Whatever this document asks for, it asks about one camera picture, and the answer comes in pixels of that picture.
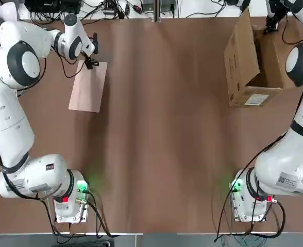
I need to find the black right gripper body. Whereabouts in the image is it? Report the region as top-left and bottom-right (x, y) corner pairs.
(266, 6), (288, 26)

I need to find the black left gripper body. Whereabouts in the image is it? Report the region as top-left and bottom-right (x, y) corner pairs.
(84, 54), (94, 70)

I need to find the pink clipboard with paper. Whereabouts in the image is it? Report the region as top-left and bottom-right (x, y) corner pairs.
(68, 60), (108, 113)

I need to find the brown cardboard box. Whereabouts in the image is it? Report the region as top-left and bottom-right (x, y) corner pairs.
(223, 7), (285, 107)

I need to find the black computer monitor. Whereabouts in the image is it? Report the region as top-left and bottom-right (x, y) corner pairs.
(24, 0), (81, 14)

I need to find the white desk lamp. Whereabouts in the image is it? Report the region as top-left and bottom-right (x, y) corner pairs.
(0, 2), (20, 28)

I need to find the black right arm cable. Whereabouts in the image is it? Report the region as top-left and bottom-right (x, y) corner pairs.
(281, 12), (303, 45)

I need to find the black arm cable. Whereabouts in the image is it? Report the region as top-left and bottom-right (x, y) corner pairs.
(42, 52), (80, 79)
(281, 12), (303, 45)

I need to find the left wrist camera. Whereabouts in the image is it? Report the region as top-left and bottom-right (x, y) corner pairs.
(89, 32), (100, 55)

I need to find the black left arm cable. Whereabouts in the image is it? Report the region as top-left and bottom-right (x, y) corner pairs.
(42, 52), (80, 79)

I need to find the aluminium frame post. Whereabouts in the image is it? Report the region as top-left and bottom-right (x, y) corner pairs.
(152, 0), (161, 24)

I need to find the black left base cable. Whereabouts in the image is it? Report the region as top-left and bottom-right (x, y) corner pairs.
(38, 190), (122, 239)

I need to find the black base cable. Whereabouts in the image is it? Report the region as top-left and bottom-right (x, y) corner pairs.
(38, 190), (122, 239)
(213, 177), (286, 242)

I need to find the black right base cable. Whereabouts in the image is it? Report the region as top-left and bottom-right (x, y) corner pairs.
(213, 177), (286, 242)

